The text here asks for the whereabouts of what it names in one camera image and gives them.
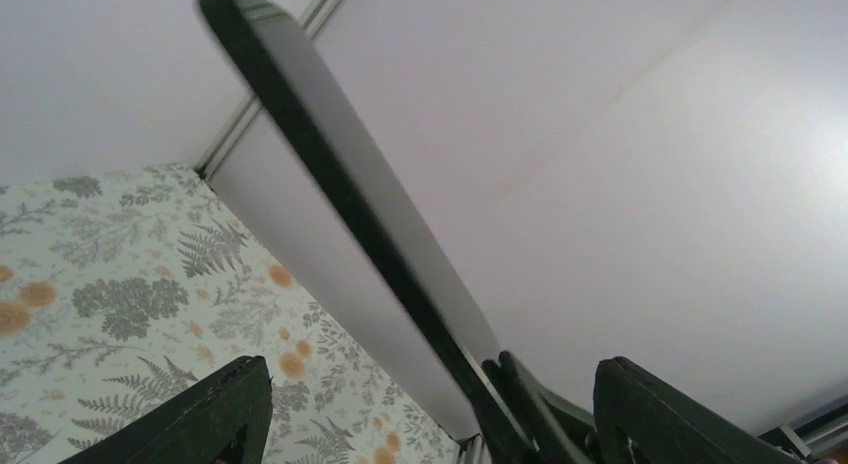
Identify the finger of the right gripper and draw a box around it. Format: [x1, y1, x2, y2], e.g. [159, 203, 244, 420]
[481, 351, 600, 463]

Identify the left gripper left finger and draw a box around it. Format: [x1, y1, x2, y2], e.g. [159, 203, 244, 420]
[64, 356, 273, 464]

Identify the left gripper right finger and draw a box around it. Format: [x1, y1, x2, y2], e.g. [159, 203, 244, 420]
[593, 356, 799, 464]

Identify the floral patterned table mat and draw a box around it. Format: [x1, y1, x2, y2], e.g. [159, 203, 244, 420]
[1, 165, 459, 463]

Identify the aluminium rail frame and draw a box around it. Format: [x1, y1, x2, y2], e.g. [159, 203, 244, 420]
[759, 396, 847, 463]

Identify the right aluminium corner post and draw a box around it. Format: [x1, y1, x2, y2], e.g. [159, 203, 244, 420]
[195, 0, 344, 181]

